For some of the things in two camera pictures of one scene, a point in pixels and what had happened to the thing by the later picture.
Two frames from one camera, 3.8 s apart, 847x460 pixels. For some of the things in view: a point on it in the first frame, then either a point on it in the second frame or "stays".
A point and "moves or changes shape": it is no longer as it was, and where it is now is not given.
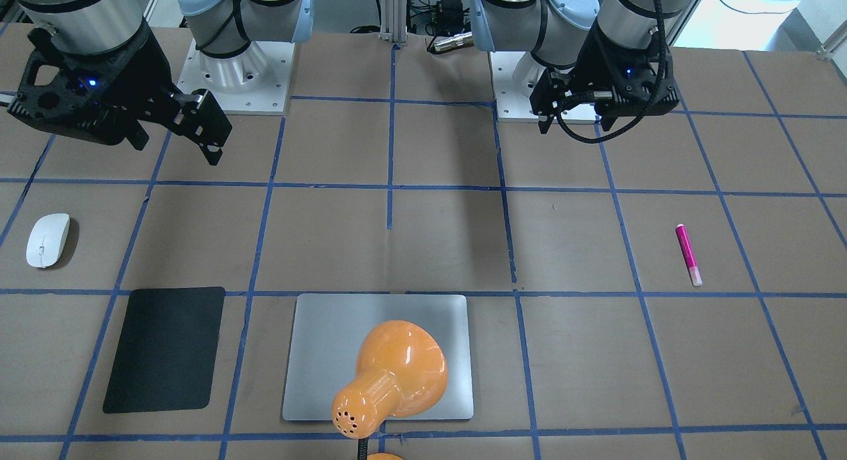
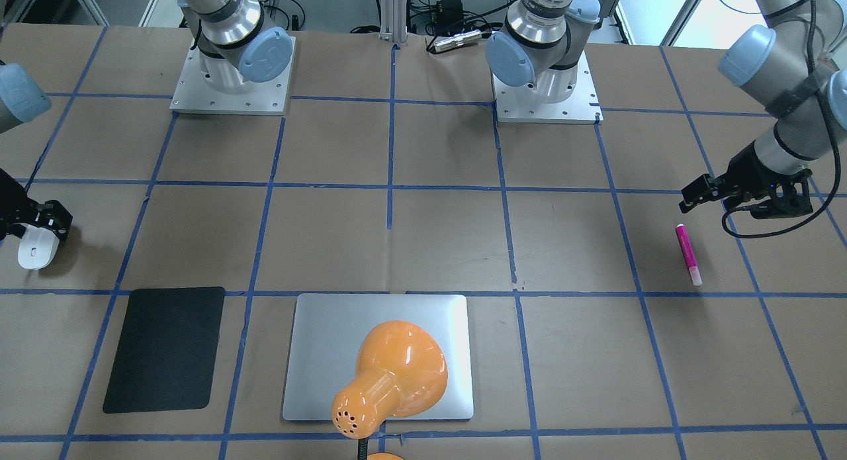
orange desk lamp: (402, 372) stays
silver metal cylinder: (462, 40) stays
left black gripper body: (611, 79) -> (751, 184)
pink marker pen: (683, 241) stays
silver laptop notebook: (328, 328) stays
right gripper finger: (200, 118) -> (51, 215)
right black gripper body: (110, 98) -> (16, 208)
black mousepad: (167, 349) stays
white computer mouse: (46, 238) moves or changes shape
